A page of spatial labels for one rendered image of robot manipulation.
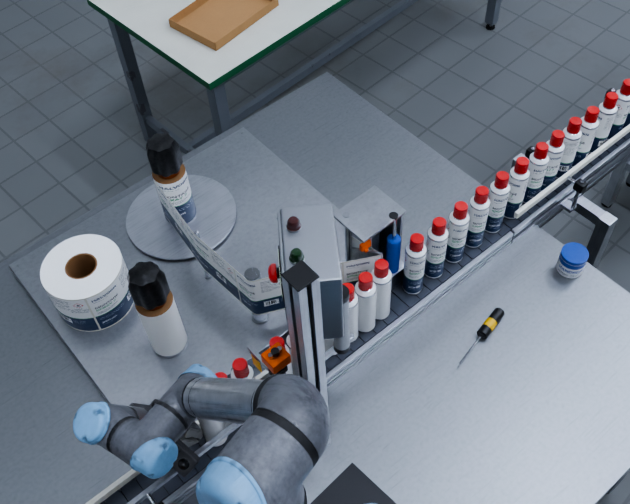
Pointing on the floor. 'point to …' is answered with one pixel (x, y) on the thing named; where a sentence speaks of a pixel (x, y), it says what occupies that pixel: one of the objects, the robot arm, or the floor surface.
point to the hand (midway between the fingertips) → (199, 438)
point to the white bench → (145, 22)
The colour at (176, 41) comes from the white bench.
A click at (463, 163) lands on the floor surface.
